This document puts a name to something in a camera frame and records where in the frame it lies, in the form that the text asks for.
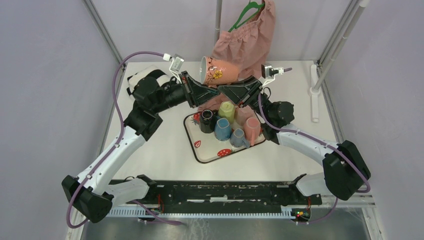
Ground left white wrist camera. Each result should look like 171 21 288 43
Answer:
162 53 185 82

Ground green clothes hanger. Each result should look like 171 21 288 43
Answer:
228 0 265 33

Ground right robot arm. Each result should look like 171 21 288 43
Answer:
217 76 371 204

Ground floral salmon mug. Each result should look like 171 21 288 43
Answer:
199 56 240 86

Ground purple cable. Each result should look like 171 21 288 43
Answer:
257 67 371 225
66 51 167 229

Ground grey blue mug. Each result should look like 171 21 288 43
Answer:
229 128 251 148

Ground green faceted mug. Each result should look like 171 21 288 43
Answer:
218 101 236 124

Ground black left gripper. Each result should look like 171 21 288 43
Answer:
152 70 221 114

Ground centre metal pole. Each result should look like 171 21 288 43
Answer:
214 0 223 41

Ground strawberry print tray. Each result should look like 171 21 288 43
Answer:
183 112 246 164

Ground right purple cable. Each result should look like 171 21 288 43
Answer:
257 67 371 225

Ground white cable duct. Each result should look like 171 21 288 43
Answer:
106 204 308 220

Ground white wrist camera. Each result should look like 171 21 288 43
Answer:
162 53 185 82
261 63 291 87

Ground black white striped towel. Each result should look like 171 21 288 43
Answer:
126 65 171 101

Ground pink shorts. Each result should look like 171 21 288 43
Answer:
198 0 276 125

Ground black faceted mug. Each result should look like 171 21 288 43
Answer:
199 109 218 134

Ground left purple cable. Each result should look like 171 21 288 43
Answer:
66 51 167 229

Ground plain pink tall mug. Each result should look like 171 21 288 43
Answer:
243 117 261 146

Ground bright blue mug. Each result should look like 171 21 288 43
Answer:
214 118 232 142

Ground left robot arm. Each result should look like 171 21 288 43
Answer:
61 71 222 228

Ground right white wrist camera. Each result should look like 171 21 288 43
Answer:
261 63 291 87

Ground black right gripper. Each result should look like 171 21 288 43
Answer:
216 75 272 122

